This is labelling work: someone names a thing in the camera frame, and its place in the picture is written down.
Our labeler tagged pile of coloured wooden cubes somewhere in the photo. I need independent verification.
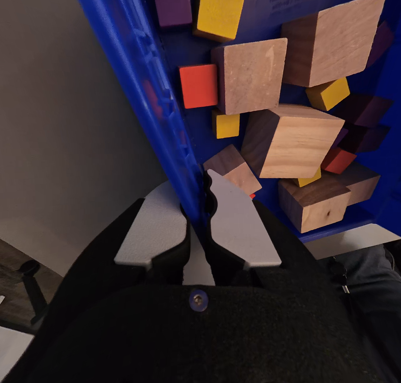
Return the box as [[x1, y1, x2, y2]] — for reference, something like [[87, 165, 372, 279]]
[[152, 0, 395, 234]]

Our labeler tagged blue plastic box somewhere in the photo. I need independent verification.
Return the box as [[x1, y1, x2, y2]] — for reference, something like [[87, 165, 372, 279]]
[[69, 0, 401, 244]]

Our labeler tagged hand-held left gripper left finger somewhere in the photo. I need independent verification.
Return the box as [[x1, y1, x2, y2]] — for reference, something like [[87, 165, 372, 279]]
[[113, 181, 192, 268]]

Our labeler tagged dark blue clothing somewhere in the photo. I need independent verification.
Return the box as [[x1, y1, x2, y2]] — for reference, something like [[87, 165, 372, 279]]
[[318, 243, 401, 383]]

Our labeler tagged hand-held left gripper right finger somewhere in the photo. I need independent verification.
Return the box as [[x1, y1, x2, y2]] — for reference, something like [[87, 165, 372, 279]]
[[204, 169, 282, 268]]

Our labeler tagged black chair leg with caster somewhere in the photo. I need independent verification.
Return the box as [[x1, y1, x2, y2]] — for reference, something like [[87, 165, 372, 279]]
[[19, 260, 49, 325]]

